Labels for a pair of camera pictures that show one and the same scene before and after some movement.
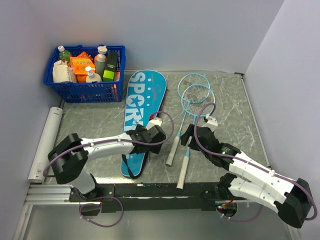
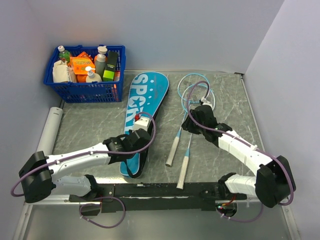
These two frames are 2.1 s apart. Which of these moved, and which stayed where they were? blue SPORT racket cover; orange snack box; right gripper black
Moved: right gripper black
Stayed: orange snack box; blue SPORT racket cover
